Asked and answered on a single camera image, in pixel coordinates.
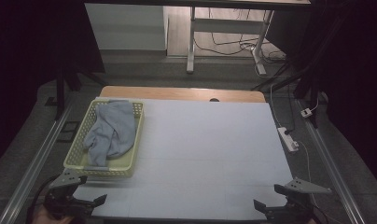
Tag desk with white legs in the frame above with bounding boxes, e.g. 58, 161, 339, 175
83, 0, 312, 77

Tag white cabinet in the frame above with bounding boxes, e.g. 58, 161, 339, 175
84, 3, 169, 51

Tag person's left hand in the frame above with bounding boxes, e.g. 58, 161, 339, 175
31, 212, 77, 224

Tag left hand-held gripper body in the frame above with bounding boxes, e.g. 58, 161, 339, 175
42, 168, 95, 220

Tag black curtain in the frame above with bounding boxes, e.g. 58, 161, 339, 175
311, 0, 377, 191
0, 0, 106, 171

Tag grey-blue cloth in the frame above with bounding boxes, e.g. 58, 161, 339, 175
83, 100, 137, 168

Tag wooden table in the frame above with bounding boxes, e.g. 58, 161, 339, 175
99, 85, 267, 104

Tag yellow perforated plastic basket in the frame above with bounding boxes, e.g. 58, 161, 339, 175
63, 98, 146, 179

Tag black floor plate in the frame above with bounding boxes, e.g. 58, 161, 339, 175
56, 120, 81, 144

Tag metal floor rail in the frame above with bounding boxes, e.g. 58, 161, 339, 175
296, 99, 369, 224
0, 102, 73, 224

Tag thin white cable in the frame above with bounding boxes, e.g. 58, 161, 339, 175
296, 140, 314, 185

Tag white table mat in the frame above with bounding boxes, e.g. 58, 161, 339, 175
73, 97, 295, 220

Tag black metal stand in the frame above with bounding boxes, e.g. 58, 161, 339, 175
53, 62, 107, 121
251, 8, 337, 129

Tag white power strip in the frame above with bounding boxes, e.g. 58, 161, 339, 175
276, 126, 300, 153

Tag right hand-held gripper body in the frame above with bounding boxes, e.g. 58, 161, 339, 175
263, 176, 333, 224

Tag black floor cables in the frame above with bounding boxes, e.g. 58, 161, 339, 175
194, 7, 287, 64

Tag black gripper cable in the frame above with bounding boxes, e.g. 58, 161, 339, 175
25, 175, 61, 224

